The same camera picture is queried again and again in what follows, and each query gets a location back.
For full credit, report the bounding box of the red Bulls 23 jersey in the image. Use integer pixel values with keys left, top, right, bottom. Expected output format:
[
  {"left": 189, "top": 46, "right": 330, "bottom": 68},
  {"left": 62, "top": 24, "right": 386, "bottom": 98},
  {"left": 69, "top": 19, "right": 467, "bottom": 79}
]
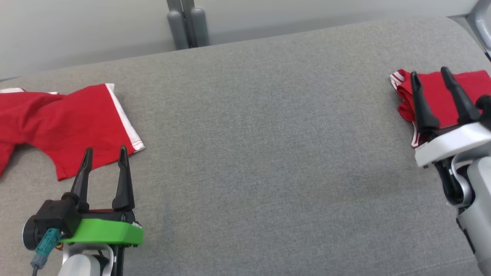
[{"left": 390, "top": 69, "right": 491, "bottom": 148}]

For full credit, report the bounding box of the grey metal pipe frame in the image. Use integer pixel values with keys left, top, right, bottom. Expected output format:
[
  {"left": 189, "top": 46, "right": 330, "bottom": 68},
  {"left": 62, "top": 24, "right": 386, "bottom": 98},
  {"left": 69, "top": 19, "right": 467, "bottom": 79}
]
[{"left": 466, "top": 0, "right": 491, "bottom": 58}]

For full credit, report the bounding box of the grey fabric sofa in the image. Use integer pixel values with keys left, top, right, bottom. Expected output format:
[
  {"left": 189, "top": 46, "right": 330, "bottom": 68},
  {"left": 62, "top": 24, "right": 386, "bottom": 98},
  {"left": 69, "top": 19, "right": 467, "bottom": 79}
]
[{"left": 0, "top": 15, "right": 491, "bottom": 276}]

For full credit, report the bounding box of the red shorts white trim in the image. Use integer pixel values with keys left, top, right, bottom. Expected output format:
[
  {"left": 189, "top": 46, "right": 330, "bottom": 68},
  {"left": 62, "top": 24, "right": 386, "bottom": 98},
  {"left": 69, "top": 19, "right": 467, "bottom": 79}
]
[{"left": 0, "top": 83, "right": 145, "bottom": 181}]

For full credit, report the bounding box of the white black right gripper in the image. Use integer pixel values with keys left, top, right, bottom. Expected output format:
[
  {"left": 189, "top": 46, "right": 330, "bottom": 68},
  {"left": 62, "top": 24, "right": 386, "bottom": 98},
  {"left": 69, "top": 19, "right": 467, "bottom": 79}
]
[{"left": 410, "top": 66, "right": 491, "bottom": 167}]

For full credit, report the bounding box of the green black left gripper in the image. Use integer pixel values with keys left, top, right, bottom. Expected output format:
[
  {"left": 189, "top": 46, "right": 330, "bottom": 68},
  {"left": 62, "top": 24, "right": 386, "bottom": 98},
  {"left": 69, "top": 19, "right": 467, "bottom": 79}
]
[{"left": 61, "top": 146, "right": 144, "bottom": 246}]

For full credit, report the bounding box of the grey metal partition post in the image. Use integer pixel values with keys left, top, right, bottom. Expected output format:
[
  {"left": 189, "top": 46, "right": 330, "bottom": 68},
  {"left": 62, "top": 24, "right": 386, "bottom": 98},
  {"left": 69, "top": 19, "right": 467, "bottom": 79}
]
[{"left": 166, "top": 0, "right": 210, "bottom": 50}]

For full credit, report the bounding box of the left camera cable teal plug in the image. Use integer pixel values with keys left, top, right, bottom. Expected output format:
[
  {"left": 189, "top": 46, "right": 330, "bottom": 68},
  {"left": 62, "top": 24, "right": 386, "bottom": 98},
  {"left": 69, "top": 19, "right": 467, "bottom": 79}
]
[{"left": 31, "top": 228, "right": 62, "bottom": 276}]

